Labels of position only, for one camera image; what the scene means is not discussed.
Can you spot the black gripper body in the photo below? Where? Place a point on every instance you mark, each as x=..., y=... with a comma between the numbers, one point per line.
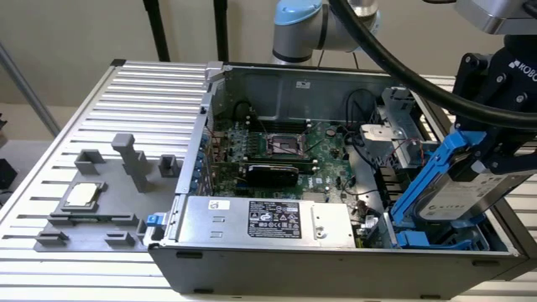
x=517, y=63

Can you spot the hard disk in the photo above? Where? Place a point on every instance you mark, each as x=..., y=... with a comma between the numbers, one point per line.
x=453, y=201

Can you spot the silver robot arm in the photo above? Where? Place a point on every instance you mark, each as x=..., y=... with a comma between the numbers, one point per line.
x=293, y=31

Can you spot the empty blue disk caddy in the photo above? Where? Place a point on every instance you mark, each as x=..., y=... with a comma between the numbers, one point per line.
x=414, y=240

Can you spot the silver metal drive cage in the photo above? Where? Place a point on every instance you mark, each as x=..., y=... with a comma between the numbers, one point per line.
x=395, y=132

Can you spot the green motherboard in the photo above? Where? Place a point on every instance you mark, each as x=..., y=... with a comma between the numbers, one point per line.
x=331, y=163

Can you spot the black RAM slot row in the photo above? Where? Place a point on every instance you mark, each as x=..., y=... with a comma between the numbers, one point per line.
x=281, y=125
x=281, y=158

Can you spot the CPU socket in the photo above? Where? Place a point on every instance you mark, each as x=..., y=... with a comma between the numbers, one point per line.
x=285, y=144

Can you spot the silver chipset heat sink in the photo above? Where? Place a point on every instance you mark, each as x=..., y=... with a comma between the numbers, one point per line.
x=315, y=197

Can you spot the black graphics card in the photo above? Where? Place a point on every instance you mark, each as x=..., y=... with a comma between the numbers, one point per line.
x=272, y=176

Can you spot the black stand pole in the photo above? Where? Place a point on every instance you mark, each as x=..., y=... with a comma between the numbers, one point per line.
x=159, y=28
x=221, y=28

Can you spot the black open PC case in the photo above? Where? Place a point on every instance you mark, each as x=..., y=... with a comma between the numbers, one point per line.
x=293, y=273

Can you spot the silver power supply unit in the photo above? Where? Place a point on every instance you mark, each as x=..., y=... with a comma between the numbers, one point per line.
x=235, y=226

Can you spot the blue case latch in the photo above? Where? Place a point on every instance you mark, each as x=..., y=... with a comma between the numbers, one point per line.
x=155, y=220

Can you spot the grey parts rack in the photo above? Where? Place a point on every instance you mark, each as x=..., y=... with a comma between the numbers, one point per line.
x=109, y=204

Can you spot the silver CPU chip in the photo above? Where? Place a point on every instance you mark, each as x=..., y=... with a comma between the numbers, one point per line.
x=84, y=194

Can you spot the silver metal pole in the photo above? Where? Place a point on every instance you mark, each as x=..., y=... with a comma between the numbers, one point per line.
x=29, y=91

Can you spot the black box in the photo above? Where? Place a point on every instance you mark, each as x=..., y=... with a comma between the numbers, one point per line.
x=5, y=176

